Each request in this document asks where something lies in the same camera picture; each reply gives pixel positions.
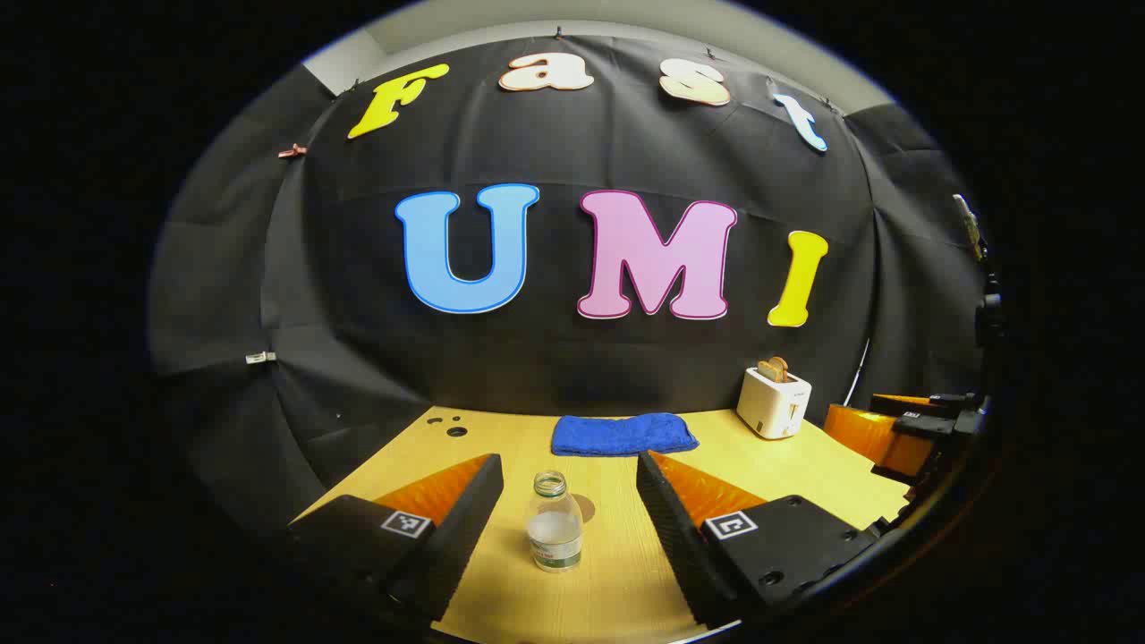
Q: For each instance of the black backdrop cloth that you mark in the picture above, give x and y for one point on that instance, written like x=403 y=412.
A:
x=537 y=358

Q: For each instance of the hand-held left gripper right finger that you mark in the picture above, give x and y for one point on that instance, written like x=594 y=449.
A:
x=671 y=537

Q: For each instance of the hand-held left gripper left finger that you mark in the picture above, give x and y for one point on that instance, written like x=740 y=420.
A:
x=465 y=519

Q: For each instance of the clear plastic water bottle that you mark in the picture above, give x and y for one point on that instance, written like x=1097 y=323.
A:
x=555 y=537

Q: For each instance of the white cloth clip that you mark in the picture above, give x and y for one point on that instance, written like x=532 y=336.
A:
x=261 y=358

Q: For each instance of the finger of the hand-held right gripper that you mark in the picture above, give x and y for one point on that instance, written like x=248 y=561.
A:
x=939 y=411
x=863 y=434

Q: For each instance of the brown cloth clip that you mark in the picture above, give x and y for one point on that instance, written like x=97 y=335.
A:
x=291 y=150

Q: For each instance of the toasted bread slice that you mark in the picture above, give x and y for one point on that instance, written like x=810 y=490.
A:
x=765 y=371
x=781 y=367

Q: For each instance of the folded blue towel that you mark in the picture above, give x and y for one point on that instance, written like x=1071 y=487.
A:
x=622 y=436

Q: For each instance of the white toaster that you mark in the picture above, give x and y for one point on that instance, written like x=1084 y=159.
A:
x=769 y=407

